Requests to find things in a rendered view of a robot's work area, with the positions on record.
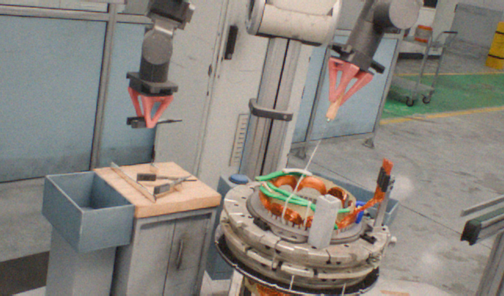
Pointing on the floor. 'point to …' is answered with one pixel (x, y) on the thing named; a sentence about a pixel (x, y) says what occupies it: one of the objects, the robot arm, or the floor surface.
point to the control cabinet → (442, 20)
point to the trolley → (422, 69)
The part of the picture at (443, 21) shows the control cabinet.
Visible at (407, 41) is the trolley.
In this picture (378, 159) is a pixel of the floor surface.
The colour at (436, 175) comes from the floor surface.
